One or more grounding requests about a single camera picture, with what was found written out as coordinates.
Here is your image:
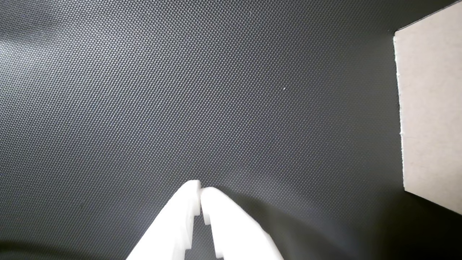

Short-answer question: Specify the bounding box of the small open cardboard box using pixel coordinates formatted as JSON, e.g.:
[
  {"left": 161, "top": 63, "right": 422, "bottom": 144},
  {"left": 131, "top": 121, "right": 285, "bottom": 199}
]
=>
[{"left": 393, "top": 0, "right": 462, "bottom": 216}]

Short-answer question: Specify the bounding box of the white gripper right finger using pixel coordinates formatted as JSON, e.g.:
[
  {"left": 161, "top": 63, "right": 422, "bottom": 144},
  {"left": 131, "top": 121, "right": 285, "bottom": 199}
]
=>
[{"left": 201, "top": 187, "right": 284, "bottom": 260}]

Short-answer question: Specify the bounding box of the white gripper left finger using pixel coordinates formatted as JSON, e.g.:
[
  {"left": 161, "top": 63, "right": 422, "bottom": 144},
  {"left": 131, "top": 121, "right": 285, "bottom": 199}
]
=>
[{"left": 126, "top": 180, "right": 201, "bottom": 260}]

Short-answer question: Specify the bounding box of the dark grey textured mat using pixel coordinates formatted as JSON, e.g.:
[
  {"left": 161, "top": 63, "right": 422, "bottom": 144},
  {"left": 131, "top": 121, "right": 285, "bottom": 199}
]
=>
[{"left": 0, "top": 0, "right": 462, "bottom": 260}]

